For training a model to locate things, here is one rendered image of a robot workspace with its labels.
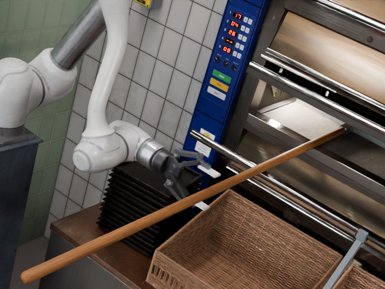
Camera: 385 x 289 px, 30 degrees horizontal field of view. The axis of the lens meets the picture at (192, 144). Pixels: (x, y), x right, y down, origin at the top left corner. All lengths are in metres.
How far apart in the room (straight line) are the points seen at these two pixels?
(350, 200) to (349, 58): 0.55
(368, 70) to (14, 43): 1.43
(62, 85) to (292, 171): 0.96
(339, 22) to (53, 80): 1.05
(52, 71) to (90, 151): 0.53
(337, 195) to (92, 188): 1.29
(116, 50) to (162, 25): 0.86
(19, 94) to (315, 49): 1.09
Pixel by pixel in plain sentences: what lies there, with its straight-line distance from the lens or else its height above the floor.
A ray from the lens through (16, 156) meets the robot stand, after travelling 2.64.
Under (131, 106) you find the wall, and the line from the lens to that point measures 3.28.
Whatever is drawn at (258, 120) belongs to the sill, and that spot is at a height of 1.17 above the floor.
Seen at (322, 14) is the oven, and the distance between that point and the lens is 2.72.
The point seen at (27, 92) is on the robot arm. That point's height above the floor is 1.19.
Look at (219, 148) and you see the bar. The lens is 2.57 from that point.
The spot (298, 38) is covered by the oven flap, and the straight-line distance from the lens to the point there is 2.77.
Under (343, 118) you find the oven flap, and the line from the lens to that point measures 2.57.
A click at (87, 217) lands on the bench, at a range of 3.06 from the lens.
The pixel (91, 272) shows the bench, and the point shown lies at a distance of 2.91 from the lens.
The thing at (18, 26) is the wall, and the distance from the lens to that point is 3.06.
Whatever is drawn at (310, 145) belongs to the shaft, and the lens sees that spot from 2.76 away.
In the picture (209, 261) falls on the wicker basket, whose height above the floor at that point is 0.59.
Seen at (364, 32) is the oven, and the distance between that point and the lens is 2.66.
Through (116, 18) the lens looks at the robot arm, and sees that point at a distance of 2.27.
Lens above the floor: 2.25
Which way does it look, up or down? 25 degrees down
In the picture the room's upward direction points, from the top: 17 degrees clockwise
